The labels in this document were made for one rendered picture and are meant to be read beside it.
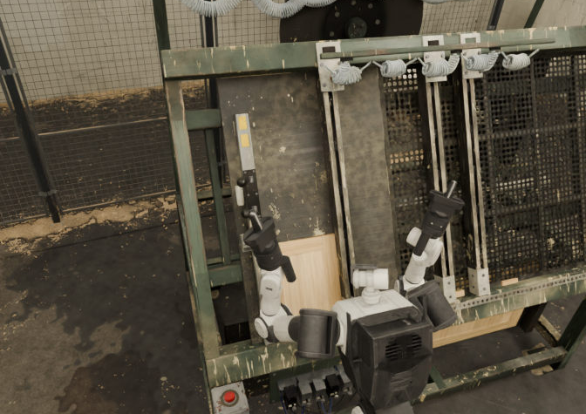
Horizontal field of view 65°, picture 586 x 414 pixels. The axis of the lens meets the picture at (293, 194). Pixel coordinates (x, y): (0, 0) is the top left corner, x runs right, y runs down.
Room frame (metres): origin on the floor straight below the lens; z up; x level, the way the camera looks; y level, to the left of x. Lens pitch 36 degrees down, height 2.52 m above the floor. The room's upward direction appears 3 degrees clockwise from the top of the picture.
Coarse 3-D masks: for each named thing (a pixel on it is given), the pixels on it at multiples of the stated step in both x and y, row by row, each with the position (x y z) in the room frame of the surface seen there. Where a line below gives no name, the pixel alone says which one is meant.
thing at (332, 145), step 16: (320, 48) 1.80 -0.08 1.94; (336, 48) 1.82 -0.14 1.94; (320, 64) 1.76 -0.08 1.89; (336, 64) 1.79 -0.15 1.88; (320, 80) 1.74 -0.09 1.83; (320, 96) 1.78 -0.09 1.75; (336, 96) 1.76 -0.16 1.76; (320, 112) 1.76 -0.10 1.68; (336, 112) 1.73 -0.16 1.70; (336, 128) 1.69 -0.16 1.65; (336, 144) 1.67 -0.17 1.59; (336, 160) 1.66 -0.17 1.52; (336, 176) 1.59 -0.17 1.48; (336, 192) 1.56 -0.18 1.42; (336, 208) 1.53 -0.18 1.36; (336, 224) 1.51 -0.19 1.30; (336, 240) 1.49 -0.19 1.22; (352, 256) 1.44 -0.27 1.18; (352, 288) 1.37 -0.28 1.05
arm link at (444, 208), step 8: (432, 192) 1.34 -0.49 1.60; (440, 192) 1.36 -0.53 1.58; (432, 200) 1.34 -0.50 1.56; (440, 200) 1.31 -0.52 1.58; (448, 200) 1.31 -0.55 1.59; (456, 200) 1.32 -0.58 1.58; (432, 208) 1.31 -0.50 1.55; (440, 208) 1.31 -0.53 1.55; (448, 208) 1.30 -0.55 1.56; (456, 208) 1.30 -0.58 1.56; (424, 216) 1.33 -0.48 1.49; (432, 216) 1.30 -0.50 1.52; (440, 216) 1.29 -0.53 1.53; (448, 216) 1.30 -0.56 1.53; (432, 224) 1.29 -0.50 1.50; (440, 224) 1.28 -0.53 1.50
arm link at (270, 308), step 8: (264, 296) 1.11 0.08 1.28; (280, 296) 1.12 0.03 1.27; (264, 304) 1.10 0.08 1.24; (272, 304) 1.10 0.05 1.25; (280, 304) 1.13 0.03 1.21; (264, 312) 1.10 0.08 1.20; (272, 312) 1.10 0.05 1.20; (280, 312) 1.13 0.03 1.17; (288, 312) 1.13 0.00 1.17; (264, 320) 1.09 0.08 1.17; (272, 320) 1.09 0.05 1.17
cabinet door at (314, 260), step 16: (304, 240) 1.46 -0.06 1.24; (320, 240) 1.48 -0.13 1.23; (304, 256) 1.43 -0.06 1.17; (320, 256) 1.45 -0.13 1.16; (336, 256) 1.46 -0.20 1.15; (304, 272) 1.40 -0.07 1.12; (320, 272) 1.41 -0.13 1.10; (336, 272) 1.43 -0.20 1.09; (288, 288) 1.34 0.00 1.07; (304, 288) 1.36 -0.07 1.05; (320, 288) 1.37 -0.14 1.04; (336, 288) 1.39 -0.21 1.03; (288, 304) 1.31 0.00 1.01; (304, 304) 1.32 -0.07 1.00; (320, 304) 1.34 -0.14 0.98
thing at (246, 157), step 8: (248, 120) 1.64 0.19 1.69; (248, 128) 1.62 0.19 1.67; (240, 136) 1.60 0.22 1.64; (240, 144) 1.58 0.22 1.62; (240, 152) 1.57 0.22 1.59; (248, 152) 1.57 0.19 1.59; (240, 160) 1.57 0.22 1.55; (248, 160) 1.56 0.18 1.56; (248, 168) 1.54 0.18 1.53; (256, 264) 1.35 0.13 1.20; (256, 272) 1.33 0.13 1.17; (256, 280) 1.32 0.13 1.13; (256, 288) 1.32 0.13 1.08
